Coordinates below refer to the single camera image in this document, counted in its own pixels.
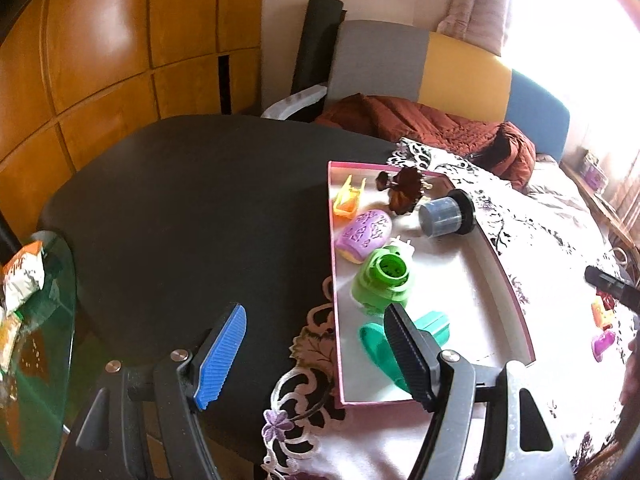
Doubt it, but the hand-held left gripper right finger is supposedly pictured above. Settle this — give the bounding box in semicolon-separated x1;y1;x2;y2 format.
383;303;576;480

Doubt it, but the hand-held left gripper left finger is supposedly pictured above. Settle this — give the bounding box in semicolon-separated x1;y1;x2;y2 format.
56;303;248;480

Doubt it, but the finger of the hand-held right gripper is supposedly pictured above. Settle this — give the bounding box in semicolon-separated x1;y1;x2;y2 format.
584;265;640;313

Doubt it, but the orange toy block piece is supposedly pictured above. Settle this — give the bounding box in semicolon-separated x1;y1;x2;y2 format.
591;296;616;331

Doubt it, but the teal toy piece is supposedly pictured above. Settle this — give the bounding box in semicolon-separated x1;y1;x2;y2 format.
358;310;451;391

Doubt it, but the purple perforated toy piece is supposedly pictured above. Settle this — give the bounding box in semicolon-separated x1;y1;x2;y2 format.
591;329;617;362

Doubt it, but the green round toy piece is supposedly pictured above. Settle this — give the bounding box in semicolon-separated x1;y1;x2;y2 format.
351;249;416;317

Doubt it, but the pink shallow box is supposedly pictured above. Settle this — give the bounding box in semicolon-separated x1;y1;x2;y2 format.
326;160;538;407

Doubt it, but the purple patterned cylinder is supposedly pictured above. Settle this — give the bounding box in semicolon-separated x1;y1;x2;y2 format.
334;209;394;263

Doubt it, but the grey cup with black base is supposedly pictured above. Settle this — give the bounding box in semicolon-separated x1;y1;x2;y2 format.
418;189;476;238

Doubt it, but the white embroidered floral tablecloth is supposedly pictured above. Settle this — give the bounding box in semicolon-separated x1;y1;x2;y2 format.
260;137;640;480

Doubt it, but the wooden side table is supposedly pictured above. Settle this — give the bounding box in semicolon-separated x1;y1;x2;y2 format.
562;162;640;261

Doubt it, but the small white plastic piece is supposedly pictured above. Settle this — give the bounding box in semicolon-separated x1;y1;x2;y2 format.
387;235;415;261

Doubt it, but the purple box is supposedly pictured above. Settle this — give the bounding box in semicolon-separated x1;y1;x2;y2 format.
580;152;608;188

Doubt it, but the orange toy basket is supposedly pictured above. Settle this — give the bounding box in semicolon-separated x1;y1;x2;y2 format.
332;174;368;221

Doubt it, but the dark brown flower toy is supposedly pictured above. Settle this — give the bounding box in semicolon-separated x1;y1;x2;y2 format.
375;166;433;216

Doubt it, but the green glass table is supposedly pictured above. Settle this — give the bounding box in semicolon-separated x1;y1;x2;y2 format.
0;230;77;480

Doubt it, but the orange and white snack packet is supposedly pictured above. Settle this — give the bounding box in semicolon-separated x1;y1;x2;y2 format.
2;240;47;318

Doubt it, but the rust quilted blanket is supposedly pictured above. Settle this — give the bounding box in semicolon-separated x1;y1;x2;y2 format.
315;94;537;188

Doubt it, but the grey yellow blue sofa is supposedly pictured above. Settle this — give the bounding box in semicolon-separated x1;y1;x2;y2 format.
326;20;572;168

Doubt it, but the bright window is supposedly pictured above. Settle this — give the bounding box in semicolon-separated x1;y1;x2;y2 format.
500;0;640;111

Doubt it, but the beige curtain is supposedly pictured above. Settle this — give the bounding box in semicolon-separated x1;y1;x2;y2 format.
437;0;523;56

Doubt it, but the wooden wardrobe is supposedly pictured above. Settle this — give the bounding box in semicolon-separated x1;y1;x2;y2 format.
0;0;265;233

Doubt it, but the black rolled mat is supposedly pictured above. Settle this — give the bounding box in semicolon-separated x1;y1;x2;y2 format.
291;0;347;96

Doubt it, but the white plastic handle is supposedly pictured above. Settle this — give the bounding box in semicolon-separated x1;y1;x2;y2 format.
261;85;328;121

